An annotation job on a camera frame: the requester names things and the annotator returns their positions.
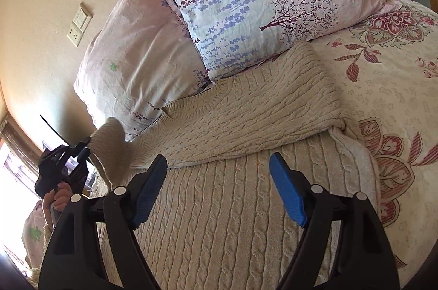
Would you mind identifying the person's left hand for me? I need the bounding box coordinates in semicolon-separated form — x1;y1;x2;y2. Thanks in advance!
42;182;73;232

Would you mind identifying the beige cable knit sweater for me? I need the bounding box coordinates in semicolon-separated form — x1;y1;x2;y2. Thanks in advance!
89;43;379;289

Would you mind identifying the floral bed cover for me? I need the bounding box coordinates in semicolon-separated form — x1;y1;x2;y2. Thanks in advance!
312;0;437;285

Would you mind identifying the white wall switch socket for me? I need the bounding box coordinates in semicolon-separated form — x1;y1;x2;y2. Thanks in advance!
66;2;93;47

